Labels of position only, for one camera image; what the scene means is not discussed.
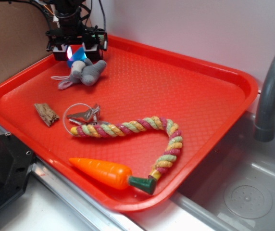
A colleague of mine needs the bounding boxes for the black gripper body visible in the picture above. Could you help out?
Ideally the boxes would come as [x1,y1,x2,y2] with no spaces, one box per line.
[46,11,108,51]

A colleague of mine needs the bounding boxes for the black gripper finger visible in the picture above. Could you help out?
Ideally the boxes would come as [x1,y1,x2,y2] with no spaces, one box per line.
[52,45,68,61]
[82,43,103,60]

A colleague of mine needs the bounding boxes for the blue block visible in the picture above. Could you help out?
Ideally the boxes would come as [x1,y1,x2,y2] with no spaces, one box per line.
[66,47,86,68]

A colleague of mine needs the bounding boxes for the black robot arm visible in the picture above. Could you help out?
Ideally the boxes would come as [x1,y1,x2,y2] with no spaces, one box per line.
[46,0,108,61]

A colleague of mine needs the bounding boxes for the green textured ball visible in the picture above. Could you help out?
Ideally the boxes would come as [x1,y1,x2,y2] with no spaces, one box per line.
[92,35,104,43]

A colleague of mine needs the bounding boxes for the grey plush bunny toy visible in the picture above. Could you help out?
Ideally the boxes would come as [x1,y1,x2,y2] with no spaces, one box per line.
[51,58,107,90]

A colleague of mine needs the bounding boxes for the brown cardboard panel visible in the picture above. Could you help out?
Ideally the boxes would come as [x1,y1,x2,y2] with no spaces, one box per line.
[0,1,49,83]

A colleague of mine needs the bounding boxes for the brown wood chip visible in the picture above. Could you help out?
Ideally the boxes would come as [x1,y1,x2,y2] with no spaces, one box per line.
[34,103,60,127]

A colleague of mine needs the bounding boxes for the red plastic tray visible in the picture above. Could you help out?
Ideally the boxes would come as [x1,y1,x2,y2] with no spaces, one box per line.
[0,36,258,212]

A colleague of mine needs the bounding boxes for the orange plastic carrot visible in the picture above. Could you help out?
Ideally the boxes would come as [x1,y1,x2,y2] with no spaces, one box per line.
[69,157,157,194]

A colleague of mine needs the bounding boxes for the grey faucet spout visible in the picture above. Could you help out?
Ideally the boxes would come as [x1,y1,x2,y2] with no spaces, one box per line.
[254,35,275,142]

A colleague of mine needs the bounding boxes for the grey plastic sink basin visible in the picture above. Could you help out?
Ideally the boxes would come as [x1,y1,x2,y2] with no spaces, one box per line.
[172,113,275,231]

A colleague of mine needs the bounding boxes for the black cable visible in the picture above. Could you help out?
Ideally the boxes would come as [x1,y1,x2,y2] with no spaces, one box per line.
[98,0,107,32]

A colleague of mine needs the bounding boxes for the silver keys on ring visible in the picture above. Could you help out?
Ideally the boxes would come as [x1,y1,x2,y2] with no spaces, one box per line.
[62,103,109,135]

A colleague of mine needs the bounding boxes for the multicolour braided rope toy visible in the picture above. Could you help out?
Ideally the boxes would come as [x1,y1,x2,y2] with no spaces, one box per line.
[69,116,183,180]

